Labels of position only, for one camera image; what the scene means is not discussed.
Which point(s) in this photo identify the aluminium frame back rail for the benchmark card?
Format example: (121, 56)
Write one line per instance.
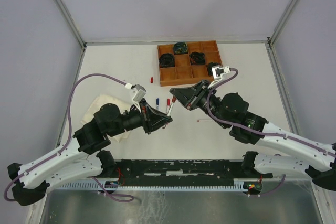
(172, 42)

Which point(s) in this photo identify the cream folded cloth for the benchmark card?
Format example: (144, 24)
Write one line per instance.
(105, 120)

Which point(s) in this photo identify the wooden compartment tray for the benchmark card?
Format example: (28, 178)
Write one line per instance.
(187, 62)

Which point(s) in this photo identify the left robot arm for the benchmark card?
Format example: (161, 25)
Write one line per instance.
(83, 155)

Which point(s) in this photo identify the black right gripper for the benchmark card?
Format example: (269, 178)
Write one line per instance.
(190, 97)

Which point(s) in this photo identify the aluminium frame right post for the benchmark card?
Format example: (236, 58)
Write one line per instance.
(290, 8)

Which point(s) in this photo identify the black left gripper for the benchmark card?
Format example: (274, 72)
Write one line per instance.
(147, 120)

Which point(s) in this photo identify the aluminium frame post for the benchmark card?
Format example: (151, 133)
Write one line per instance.
(290, 8)
(70, 22)

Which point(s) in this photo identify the aluminium frame left post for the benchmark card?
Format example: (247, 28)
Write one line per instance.
(70, 22)

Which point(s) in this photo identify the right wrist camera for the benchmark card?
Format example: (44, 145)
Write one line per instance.
(219, 73)

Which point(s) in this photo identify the white pen brown end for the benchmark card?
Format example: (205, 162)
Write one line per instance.
(169, 112)

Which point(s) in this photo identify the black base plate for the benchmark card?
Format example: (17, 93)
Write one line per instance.
(174, 172)

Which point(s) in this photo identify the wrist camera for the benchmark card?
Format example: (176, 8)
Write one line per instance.
(137, 92)
(219, 73)

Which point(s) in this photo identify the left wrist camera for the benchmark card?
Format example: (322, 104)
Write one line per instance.
(137, 92)

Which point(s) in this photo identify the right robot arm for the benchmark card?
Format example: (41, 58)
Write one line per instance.
(310, 158)

